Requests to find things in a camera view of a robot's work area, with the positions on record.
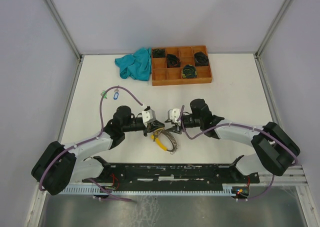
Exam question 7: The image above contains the green tag key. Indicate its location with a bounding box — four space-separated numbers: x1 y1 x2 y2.
100 90 108 99

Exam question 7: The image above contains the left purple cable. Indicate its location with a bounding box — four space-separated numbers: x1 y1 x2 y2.
38 86 148 192

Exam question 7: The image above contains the rolled black orange sock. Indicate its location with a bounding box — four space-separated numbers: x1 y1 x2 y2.
166 53 181 68

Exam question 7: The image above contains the metal key organizer ring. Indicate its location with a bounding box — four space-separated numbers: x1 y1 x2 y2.
149 128 180 155

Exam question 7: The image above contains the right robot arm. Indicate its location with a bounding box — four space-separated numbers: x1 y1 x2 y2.
166 98 301 183

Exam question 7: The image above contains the rolled dark sock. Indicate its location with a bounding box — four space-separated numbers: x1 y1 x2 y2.
152 48 166 59

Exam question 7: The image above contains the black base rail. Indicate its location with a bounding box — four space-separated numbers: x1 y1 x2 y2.
93 162 260 192

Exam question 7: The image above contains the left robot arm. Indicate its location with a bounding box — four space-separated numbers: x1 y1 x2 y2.
31 105 165 196

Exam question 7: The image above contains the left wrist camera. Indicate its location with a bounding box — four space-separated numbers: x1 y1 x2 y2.
141 106 156 126

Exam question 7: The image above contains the blue tag key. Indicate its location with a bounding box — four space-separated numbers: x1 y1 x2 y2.
113 87 119 100

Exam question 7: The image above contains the wooden compartment tray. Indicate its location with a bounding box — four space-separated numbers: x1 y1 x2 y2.
151 45 213 86

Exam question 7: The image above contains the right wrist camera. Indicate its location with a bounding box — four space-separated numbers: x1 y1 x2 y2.
168 108 182 124

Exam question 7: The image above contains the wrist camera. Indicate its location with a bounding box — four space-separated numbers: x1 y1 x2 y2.
168 108 182 124
141 106 156 126

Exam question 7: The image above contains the teal cloth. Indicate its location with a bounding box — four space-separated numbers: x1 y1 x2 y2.
114 47 152 82

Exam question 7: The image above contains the white cable duct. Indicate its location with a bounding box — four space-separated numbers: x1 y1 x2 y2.
59 183 236 197

